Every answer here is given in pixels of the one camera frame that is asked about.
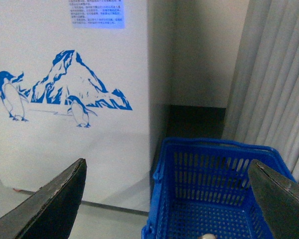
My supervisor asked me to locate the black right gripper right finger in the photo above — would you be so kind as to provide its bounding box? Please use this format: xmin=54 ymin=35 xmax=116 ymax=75
xmin=248 ymin=159 xmax=299 ymax=239

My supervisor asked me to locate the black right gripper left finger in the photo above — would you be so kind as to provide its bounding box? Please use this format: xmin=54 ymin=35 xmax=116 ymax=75
xmin=0 ymin=158 xmax=87 ymax=239

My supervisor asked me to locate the blue plastic shopping basket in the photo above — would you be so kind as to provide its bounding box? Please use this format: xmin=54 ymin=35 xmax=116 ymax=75
xmin=141 ymin=137 xmax=292 ymax=239

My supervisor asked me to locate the grey vertical blind curtain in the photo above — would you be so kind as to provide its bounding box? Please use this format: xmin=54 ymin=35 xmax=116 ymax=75
xmin=222 ymin=0 xmax=299 ymax=184

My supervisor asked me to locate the white blue chest freezer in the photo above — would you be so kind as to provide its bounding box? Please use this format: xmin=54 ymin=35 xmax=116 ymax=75
xmin=0 ymin=0 xmax=175 ymax=213

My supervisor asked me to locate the grey instruction sticker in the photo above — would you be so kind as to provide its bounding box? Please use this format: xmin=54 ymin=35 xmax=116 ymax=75
xmin=68 ymin=0 xmax=125 ymax=29

